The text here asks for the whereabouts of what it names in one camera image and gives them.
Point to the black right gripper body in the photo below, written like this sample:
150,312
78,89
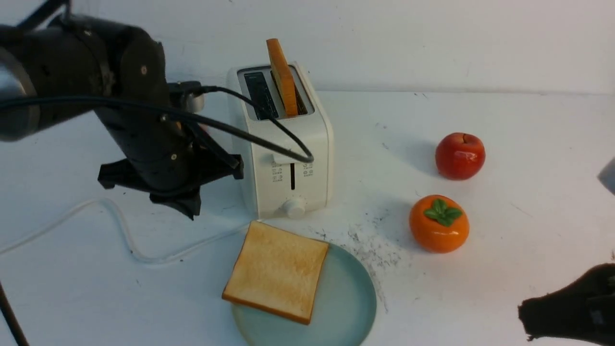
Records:
583,310

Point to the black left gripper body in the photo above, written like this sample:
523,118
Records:
127,89

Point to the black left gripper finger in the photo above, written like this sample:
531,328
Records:
120,173
204,167

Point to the toast slice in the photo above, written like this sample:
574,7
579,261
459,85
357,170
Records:
283,77
277,272

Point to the light green round plate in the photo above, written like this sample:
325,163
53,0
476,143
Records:
344,311

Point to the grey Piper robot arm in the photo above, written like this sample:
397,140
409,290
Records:
43,63

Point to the orange persimmon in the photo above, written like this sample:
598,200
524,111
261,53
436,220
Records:
438,224

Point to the red apple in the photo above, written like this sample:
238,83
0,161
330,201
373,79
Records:
460,156

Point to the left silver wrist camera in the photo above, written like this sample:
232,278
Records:
186,96

